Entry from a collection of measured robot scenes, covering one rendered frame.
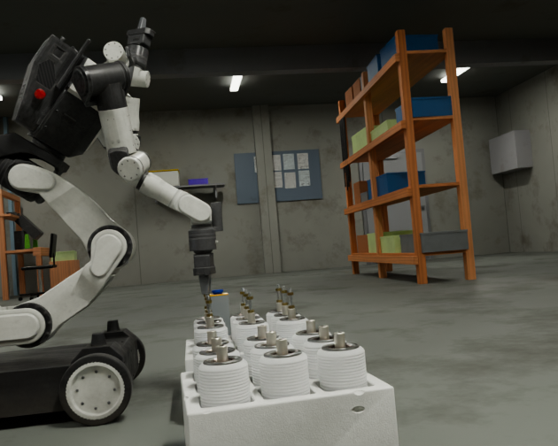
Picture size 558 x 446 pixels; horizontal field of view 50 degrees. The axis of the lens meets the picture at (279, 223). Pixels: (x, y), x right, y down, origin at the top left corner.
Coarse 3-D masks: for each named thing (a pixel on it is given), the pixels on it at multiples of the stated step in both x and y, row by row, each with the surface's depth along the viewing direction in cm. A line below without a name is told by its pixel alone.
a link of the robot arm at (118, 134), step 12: (120, 108) 182; (108, 120) 182; (120, 120) 182; (108, 132) 183; (120, 132) 183; (132, 132) 188; (108, 144) 184; (120, 144) 184; (132, 144) 186; (108, 156) 184; (120, 156) 184; (132, 156) 184; (120, 168) 184; (132, 168) 184; (132, 180) 185
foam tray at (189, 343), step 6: (186, 342) 192; (192, 342) 190; (234, 342) 187; (186, 348) 180; (192, 348) 179; (186, 354) 169; (240, 354) 163; (186, 360) 160; (192, 360) 161; (186, 366) 160; (192, 366) 160
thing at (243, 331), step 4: (256, 324) 168; (260, 324) 168; (264, 324) 169; (236, 328) 169; (240, 328) 167; (244, 328) 167; (248, 328) 166; (252, 328) 166; (256, 328) 167; (268, 328) 171; (236, 332) 169; (240, 332) 168; (244, 332) 167; (248, 332) 166; (252, 332) 166; (256, 332) 166; (236, 336) 169; (240, 336) 168; (244, 336) 167; (248, 336) 166; (236, 340) 169; (240, 340) 168; (244, 340) 167; (236, 344) 170; (240, 344) 168; (240, 348) 168
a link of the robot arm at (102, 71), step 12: (96, 72) 176; (108, 72) 178; (120, 72) 181; (96, 84) 176; (108, 84) 179; (120, 84) 182; (96, 96) 182; (108, 96) 180; (120, 96) 182; (108, 108) 180
